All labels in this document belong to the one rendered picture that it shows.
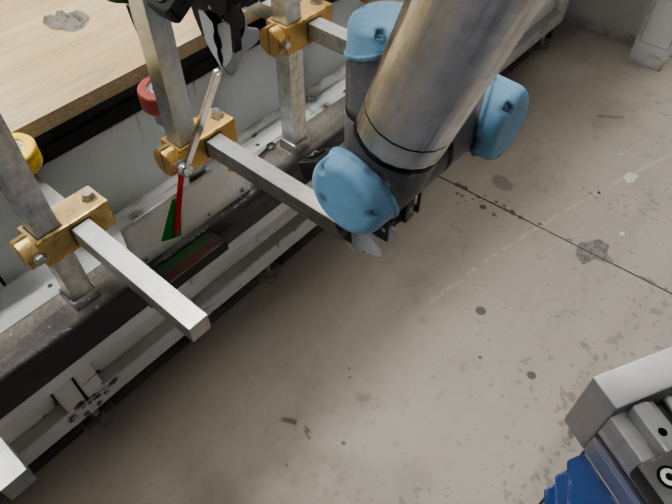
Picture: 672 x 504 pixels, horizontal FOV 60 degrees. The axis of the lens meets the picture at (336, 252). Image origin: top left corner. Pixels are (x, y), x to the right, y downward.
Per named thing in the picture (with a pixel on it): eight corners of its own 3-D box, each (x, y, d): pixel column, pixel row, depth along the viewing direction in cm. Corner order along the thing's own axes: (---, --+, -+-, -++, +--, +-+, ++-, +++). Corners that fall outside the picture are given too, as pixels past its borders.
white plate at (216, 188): (251, 189, 109) (244, 148, 102) (138, 271, 97) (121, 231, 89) (249, 188, 110) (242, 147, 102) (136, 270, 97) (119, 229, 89)
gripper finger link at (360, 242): (373, 281, 81) (377, 237, 74) (341, 260, 84) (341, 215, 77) (387, 268, 83) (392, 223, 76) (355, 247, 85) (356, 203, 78)
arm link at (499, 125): (463, 199, 53) (369, 148, 58) (523, 140, 59) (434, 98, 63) (479, 129, 47) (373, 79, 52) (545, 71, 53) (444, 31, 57)
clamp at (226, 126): (238, 141, 100) (234, 117, 96) (176, 182, 93) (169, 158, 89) (216, 128, 102) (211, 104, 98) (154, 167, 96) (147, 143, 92)
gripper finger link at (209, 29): (254, 59, 85) (246, -3, 78) (223, 77, 82) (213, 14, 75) (239, 52, 86) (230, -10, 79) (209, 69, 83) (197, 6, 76)
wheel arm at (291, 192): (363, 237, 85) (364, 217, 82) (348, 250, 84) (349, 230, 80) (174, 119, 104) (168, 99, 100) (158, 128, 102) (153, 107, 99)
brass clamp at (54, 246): (119, 225, 88) (109, 201, 84) (39, 279, 81) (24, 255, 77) (96, 206, 90) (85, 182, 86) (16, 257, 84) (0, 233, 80)
